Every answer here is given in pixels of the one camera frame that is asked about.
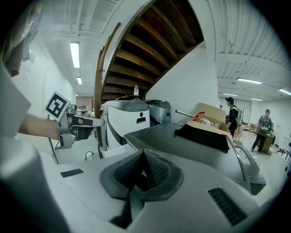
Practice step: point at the clear plastic bottle red label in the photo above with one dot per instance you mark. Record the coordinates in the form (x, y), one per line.
(136, 90)

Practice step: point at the white top-load washing machine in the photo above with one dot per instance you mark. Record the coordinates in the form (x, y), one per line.
(126, 120)

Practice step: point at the long ceiling light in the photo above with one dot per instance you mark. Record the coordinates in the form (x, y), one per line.
(285, 91)
(79, 80)
(249, 80)
(75, 54)

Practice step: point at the person's left forearm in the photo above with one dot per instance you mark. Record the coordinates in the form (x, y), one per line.
(38, 127)

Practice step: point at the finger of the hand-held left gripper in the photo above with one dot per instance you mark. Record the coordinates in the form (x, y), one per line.
(83, 134)
(91, 122)

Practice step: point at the black front-load washing machine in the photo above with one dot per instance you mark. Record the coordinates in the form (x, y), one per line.
(182, 145)

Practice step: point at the grey washing machine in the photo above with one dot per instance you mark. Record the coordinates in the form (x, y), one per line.
(160, 112)

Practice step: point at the red-capped plastic jug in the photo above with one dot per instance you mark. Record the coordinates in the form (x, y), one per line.
(201, 118)

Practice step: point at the wooden staircase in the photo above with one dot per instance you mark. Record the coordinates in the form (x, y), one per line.
(145, 57)

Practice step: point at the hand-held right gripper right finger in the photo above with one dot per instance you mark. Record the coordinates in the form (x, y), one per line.
(161, 174)

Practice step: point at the open cardboard box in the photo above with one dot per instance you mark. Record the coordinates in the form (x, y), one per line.
(213, 113)

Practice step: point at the woven laundry basket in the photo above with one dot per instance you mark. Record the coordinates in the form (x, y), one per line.
(92, 156)

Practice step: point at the metal rod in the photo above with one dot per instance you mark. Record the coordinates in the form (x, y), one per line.
(184, 113)

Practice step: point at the black cloth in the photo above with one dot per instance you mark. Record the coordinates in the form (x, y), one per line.
(202, 136)

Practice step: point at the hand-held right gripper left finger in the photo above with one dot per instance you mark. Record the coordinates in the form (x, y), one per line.
(123, 175)

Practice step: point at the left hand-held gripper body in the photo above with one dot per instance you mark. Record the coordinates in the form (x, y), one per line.
(64, 134)

